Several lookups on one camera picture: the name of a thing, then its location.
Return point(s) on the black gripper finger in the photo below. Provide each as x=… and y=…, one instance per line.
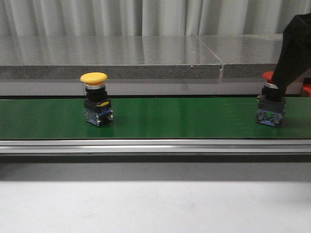
x=295, y=56

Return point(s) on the red mushroom push button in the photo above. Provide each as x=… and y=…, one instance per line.
x=271, y=103

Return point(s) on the yellow mushroom push button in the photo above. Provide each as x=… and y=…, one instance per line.
x=97, y=104

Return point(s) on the red plastic bin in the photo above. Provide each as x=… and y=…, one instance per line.
x=306, y=90

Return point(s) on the grey stone countertop slab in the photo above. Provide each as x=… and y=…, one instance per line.
x=137, y=65

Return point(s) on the green conveyor belt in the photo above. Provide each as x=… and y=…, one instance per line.
x=151, y=118

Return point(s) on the grey pleated curtain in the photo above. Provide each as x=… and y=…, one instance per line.
x=147, y=17

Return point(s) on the aluminium conveyor side rail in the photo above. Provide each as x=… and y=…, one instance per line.
x=159, y=146

